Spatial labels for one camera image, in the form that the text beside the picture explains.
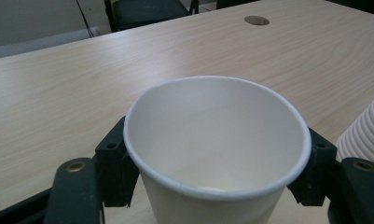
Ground thin black cable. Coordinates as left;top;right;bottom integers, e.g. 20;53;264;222
75;0;95;38

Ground single white paper cup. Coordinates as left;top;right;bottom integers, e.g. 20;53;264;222
122;75;312;224

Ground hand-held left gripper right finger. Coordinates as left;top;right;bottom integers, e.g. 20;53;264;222
286;126;338;207

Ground round brown cable hole cover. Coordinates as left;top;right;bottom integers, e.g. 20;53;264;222
243;15;270;27

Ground black chair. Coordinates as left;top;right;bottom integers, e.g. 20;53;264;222
215;0;261;10
104;0;200;34

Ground stack of white paper cups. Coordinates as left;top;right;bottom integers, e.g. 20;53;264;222
335;89;374;169

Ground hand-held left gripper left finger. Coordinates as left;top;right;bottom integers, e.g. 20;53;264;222
94;116;141;208

